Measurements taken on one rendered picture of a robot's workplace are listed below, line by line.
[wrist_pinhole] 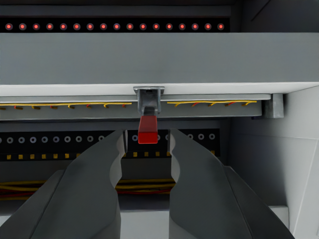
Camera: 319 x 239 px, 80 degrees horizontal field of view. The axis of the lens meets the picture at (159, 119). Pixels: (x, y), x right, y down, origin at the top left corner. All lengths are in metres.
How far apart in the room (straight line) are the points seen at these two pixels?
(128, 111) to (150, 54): 0.09
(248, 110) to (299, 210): 0.12
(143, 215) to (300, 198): 0.17
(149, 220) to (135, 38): 0.19
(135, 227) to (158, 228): 0.03
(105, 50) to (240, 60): 0.12
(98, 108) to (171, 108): 0.09
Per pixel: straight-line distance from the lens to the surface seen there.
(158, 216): 0.24
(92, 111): 0.25
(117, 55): 0.17
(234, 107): 0.25
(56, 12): 0.37
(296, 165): 0.26
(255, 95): 0.24
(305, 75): 0.21
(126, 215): 0.25
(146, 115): 0.16
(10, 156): 0.44
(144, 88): 0.17
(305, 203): 0.27
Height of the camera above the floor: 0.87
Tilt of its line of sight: 17 degrees up
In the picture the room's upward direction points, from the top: 180 degrees clockwise
